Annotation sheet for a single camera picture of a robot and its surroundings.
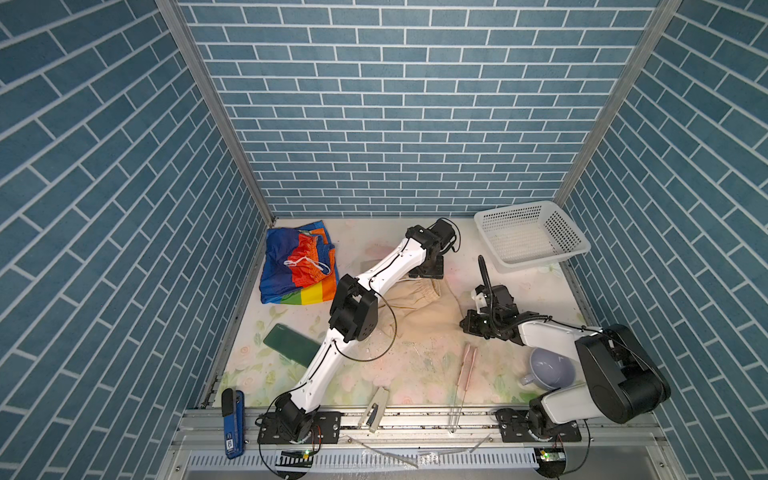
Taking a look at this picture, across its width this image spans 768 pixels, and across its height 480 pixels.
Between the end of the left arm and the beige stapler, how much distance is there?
1.10 feet

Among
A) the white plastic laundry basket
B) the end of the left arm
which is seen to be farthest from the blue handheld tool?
the white plastic laundry basket

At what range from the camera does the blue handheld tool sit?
70 cm

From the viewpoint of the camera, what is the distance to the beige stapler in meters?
0.75

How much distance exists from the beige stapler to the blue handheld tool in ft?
0.96

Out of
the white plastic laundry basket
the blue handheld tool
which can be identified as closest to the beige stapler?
the blue handheld tool

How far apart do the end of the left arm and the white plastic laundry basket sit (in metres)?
0.28

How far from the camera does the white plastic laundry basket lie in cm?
110

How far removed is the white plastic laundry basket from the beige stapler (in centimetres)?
58

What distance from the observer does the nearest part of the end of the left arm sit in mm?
711

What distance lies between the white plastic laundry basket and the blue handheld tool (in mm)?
897

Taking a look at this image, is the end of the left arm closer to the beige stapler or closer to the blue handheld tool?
the beige stapler

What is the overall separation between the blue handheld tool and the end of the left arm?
577 millimetres

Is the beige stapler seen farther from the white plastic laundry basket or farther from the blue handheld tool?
the white plastic laundry basket

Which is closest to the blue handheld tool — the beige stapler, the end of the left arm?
the beige stapler
